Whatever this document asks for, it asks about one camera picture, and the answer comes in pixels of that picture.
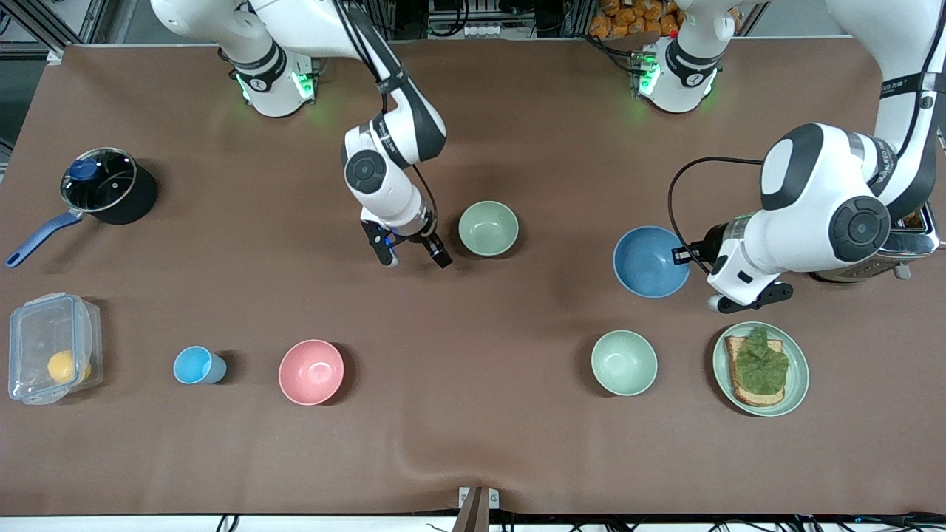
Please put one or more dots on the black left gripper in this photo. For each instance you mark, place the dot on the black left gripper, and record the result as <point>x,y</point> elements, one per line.
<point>710,241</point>

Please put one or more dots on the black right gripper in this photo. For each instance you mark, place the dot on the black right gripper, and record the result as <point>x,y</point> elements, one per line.
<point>429,241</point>

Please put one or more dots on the blue bowl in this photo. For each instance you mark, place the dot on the blue bowl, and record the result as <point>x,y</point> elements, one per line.
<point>650,262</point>

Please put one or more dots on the light green bowl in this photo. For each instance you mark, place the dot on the light green bowl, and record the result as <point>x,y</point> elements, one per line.
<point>488,227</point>
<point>624,362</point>

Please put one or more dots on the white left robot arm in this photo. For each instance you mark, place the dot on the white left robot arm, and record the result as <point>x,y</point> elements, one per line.
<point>805,207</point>

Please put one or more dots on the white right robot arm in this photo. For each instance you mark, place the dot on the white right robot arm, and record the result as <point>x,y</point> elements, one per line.
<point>384,185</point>

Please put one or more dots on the pink bowl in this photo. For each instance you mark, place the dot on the pink bowl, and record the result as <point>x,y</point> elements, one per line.
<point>311,372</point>

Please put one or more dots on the green lettuce leaf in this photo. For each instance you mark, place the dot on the green lettuce leaf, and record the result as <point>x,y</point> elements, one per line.
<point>761,366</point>

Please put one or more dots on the toasted bread slice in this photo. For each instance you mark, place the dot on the toasted bread slice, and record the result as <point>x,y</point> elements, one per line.
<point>754,399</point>

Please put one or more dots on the light green plate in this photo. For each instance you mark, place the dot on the light green plate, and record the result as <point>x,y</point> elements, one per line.
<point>798,377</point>

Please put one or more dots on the brown table cover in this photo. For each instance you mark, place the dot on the brown table cover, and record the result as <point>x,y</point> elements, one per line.
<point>473,443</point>

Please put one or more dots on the small white power strip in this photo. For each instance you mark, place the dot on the small white power strip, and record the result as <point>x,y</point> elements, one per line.
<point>484,30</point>

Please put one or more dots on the beige and chrome toaster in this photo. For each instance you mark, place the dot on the beige and chrome toaster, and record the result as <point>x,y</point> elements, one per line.
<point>916,244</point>

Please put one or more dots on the brown toast slice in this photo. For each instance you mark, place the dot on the brown toast slice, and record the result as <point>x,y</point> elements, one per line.
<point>916,217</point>

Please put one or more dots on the bag of orange snacks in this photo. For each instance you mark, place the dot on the bag of orange snacks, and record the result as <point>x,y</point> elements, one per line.
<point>628,18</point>

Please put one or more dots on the blue plastic cup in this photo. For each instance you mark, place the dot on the blue plastic cup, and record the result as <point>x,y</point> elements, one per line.
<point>194,365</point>

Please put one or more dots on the glass lid with blue knob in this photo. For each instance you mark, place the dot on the glass lid with blue knob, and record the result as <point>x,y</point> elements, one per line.
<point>100,181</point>

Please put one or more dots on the yellow lemon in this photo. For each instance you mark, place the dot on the yellow lemon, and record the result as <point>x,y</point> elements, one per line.
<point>63,366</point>

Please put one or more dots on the clear plastic lidded container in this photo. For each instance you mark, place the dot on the clear plastic lidded container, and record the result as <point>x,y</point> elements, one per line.
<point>37,332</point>

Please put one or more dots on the grey metal bracket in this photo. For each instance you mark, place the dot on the grey metal bracket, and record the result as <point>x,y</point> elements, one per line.
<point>478,506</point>

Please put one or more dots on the aluminium frame profile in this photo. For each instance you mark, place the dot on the aluminium frame profile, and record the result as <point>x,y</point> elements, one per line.
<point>44,26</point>

